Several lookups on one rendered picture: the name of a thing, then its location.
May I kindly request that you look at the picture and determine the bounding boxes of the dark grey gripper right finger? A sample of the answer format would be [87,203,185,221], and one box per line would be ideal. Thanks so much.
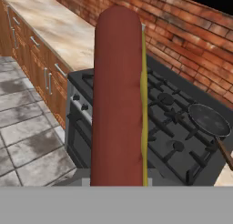
[147,168,185,187]

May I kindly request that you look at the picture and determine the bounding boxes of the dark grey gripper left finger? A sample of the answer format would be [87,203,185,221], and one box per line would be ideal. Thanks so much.
[50,168,92,187]

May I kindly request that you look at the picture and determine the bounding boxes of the red hot dog with mustard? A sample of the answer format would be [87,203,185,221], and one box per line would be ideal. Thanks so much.
[90,5,149,187]

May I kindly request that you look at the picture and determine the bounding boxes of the black gas stove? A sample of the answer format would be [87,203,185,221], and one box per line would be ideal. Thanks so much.
[65,53,233,187]

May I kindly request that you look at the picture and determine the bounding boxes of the black oven door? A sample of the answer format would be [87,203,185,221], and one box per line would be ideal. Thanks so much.
[65,109,93,169]

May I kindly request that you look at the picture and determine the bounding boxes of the wooden cupboard door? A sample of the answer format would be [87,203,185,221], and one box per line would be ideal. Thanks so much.
[10,26,29,74]
[47,70,68,129]
[27,48,49,97]

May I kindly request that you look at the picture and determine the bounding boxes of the wooden drawer front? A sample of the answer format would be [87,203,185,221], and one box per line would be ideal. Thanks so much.
[25,27,47,59]
[9,10,25,35]
[48,53,70,97]

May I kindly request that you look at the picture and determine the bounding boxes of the black frying pan, wooden handle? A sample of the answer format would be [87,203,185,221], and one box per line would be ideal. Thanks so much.
[187,103,233,171]

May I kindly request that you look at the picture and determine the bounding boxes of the silver cupboard door handle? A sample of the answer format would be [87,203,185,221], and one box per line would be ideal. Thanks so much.
[5,5,14,30]
[47,72,54,96]
[12,28,18,50]

